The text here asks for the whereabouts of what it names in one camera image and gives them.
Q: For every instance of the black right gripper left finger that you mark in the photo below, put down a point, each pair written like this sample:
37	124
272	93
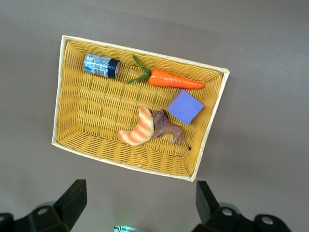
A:
65	212

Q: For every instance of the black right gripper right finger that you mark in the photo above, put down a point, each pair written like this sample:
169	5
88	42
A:
212	217

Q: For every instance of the brown toy lion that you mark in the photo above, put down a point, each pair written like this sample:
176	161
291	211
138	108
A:
169	129

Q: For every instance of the yellow wicker basket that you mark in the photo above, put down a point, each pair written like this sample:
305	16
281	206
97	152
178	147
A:
96	106

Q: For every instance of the toy croissant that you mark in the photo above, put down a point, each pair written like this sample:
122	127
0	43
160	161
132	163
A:
141	131

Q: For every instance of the purple foam cube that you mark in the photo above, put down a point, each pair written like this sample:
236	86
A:
184	107

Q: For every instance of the orange toy carrot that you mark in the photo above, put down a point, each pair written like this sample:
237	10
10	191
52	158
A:
169	81

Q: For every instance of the small bottle with black cap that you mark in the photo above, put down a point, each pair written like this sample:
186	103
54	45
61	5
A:
97	64

